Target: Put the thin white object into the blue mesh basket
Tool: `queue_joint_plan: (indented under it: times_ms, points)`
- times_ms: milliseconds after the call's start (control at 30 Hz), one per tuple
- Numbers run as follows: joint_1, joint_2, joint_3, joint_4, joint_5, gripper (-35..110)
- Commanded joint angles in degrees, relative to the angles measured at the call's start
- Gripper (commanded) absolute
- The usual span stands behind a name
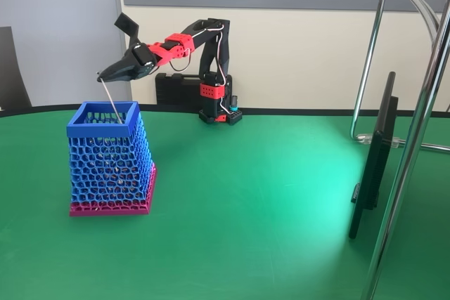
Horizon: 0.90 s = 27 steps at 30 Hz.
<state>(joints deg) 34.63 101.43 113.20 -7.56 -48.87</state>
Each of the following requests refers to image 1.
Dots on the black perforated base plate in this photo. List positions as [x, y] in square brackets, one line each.
[235, 116]

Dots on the black gripper camera mount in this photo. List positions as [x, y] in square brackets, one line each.
[126, 24]

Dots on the green table cloth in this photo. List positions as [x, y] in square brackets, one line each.
[246, 244]

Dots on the chrome tube stand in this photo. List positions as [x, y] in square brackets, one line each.
[404, 173]

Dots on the black flat monitor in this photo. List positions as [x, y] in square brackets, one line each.
[376, 159]

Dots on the blue and magenta mesh basket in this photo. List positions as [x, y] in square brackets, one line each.
[102, 129]

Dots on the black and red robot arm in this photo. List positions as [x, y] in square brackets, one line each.
[211, 57]

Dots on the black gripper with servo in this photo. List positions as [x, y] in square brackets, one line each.
[124, 68]

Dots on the thin white stick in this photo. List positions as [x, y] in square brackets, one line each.
[112, 101]

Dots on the black plastic tool case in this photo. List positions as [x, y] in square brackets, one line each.
[175, 89]

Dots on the clear plastic clip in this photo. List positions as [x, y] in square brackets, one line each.
[364, 138]

